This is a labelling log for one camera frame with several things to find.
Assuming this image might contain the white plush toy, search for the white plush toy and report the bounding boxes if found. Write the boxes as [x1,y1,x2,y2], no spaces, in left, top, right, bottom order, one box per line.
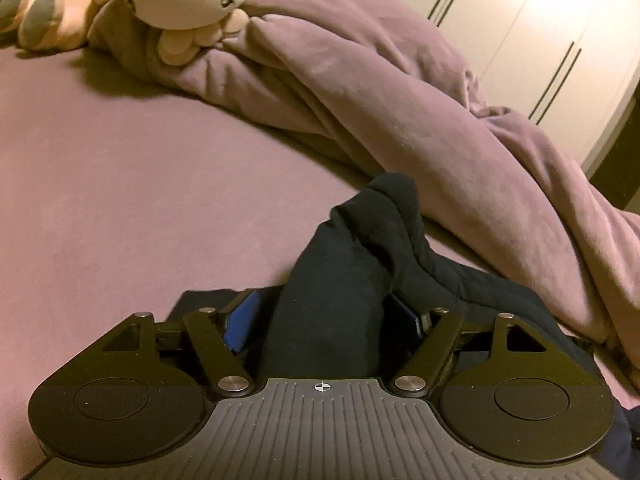
[121,0,253,67]

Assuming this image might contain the dark navy zip jacket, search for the dark navy zip jacket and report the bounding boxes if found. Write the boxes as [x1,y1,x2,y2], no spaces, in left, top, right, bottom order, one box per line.
[167,172,640,480]

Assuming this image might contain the bed with pink sheet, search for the bed with pink sheet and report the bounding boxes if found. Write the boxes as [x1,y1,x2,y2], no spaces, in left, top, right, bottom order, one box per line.
[0,40,640,466]

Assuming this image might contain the grey pillow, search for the grey pillow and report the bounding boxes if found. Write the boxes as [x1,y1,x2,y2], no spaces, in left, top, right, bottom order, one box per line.
[86,0,166,73]

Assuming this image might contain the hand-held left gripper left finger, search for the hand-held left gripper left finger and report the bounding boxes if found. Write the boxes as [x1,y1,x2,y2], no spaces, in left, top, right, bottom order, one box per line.
[102,288,257,400]

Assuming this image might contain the white wardrobe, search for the white wardrobe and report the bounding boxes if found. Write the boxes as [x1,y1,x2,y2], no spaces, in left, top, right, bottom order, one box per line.
[280,0,640,182]

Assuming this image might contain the cream teddy bear grey paws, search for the cream teddy bear grey paws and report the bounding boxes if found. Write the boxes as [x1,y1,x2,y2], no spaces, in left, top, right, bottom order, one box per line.
[0,0,126,53]

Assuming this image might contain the pink fleece blanket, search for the pink fleece blanket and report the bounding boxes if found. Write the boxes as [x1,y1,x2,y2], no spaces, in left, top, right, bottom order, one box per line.
[87,0,640,357]

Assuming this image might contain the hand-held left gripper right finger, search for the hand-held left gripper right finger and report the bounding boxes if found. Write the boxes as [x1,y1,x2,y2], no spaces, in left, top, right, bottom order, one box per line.
[385,292,548,400]

